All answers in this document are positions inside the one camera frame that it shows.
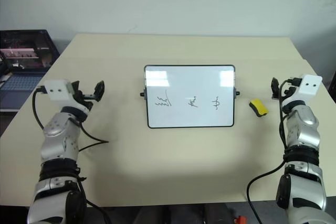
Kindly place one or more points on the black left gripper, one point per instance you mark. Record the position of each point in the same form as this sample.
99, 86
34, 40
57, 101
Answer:
83, 99

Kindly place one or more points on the open dark laptop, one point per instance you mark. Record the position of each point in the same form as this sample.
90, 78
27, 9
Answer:
23, 58

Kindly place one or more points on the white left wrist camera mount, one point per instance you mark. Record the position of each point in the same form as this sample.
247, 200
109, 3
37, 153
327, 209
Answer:
58, 89

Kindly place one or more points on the small orange-red part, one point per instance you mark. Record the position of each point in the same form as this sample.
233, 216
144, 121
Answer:
240, 220

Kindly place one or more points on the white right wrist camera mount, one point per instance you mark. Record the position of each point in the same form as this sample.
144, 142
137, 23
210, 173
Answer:
311, 86

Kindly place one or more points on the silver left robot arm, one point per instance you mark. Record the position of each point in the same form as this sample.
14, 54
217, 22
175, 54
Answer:
57, 129

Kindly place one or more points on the small black-framed whiteboard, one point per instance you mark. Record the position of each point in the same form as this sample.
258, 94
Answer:
189, 87

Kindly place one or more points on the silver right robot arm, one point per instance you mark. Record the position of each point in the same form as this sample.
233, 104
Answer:
302, 129

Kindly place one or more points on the yellow and black eraser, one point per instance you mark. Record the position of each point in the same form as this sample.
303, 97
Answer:
258, 106

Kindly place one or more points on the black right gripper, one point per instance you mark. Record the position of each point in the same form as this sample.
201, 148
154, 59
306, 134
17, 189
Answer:
289, 92

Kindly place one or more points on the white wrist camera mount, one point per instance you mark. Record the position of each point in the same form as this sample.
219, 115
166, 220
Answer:
58, 89
311, 86

